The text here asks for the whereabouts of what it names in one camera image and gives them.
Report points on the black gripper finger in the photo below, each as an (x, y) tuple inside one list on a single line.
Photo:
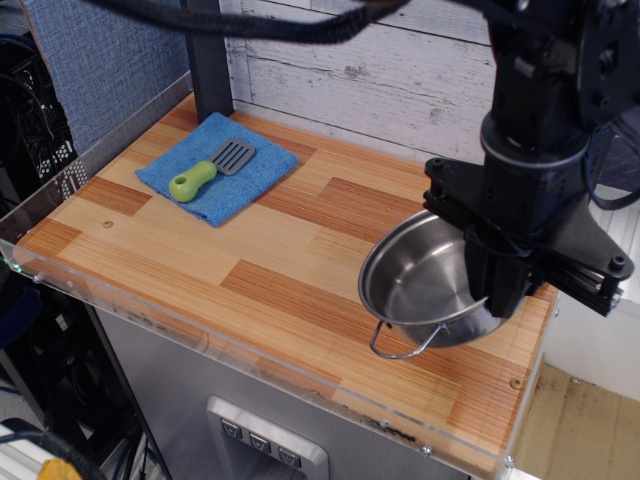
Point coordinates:
[(508, 282), (480, 265)]

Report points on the clear acrylic table guard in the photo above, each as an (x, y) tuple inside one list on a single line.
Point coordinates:
[(276, 294)]

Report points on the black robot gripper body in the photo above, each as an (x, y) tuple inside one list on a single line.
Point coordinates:
[(536, 206)]

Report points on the dark grey left post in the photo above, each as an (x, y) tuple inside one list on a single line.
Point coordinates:
[(209, 75)]

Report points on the grey button control panel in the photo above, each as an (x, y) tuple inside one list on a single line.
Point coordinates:
[(250, 447)]

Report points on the blue microfiber cloth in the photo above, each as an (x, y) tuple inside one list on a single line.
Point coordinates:
[(223, 197)]

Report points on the green handled grey spatula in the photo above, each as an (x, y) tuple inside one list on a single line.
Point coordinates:
[(227, 160)]

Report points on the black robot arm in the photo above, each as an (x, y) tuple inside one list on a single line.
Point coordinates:
[(567, 72)]

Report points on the stainless steel pot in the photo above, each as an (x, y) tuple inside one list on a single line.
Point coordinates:
[(414, 281)]

